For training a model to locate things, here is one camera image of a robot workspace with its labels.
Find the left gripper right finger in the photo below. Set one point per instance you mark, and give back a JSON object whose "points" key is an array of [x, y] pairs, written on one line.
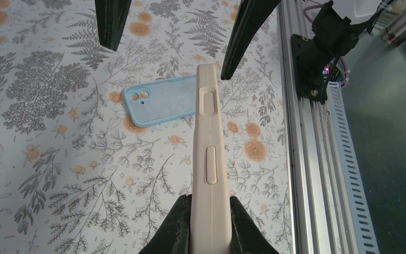
{"points": [[246, 236]]}

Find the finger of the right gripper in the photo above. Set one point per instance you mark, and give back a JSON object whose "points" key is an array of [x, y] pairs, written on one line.
{"points": [[250, 17]]}

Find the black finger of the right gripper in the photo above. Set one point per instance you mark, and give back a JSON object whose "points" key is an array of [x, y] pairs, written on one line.
{"points": [[111, 18]]}

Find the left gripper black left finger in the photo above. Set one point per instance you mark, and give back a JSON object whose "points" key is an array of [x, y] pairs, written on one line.
{"points": [[173, 235]]}

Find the black phone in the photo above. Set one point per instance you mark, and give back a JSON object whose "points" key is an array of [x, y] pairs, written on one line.
{"points": [[210, 221]]}

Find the light blue phone case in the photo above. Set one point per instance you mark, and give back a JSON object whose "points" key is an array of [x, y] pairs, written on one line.
{"points": [[161, 100]]}

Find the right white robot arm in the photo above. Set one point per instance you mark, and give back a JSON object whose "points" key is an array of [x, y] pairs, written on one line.
{"points": [[336, 26]]}

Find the floral patterned table mat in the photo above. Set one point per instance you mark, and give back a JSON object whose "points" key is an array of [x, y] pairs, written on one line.
{"points": [[76, 174]]}

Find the aluminium mounting rail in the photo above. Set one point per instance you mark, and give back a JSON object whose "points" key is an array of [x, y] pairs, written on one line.
{"points": [[322, 222]]}

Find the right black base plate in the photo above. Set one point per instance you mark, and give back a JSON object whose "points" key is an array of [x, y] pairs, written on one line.
{"points": [[310, 57]]}

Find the white slotted cable duct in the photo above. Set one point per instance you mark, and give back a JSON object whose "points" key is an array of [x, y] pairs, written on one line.
{"points": [[363, 235]]}

